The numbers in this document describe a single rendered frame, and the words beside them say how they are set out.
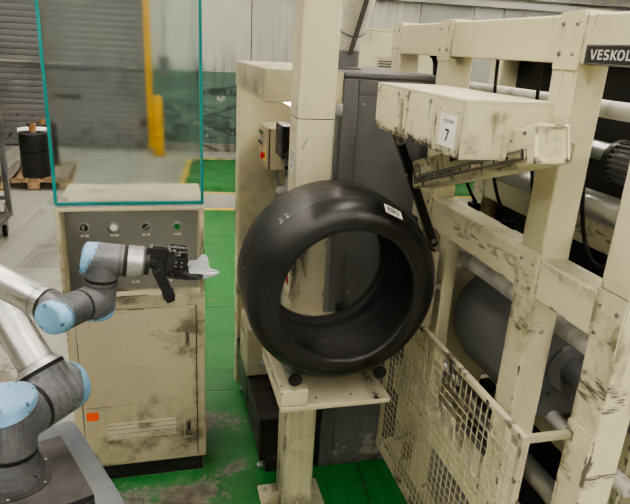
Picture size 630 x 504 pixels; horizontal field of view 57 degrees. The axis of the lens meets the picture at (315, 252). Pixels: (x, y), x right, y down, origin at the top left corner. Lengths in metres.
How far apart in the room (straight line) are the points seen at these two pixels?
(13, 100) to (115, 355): 9.19
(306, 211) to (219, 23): 9.35
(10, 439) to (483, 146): 1.47
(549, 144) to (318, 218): 0.62
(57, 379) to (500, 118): 1.46
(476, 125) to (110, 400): 1.89
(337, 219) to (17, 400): 1.02
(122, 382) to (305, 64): 1.51
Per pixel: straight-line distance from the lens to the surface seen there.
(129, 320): 2.50
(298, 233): 1.61
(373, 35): 5.24
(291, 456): 2.51
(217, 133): 10.91
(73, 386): 1.98
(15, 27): 11.37
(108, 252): 1.69
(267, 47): 10.89
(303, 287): 2.13
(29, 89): 11.37
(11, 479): 1.93
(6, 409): 1.83
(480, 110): 1.48
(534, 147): 1.45
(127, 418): 2.74
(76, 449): 2.15
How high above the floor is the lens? 1.88
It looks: 19 degrees down
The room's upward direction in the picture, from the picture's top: 3 degrees clockwise
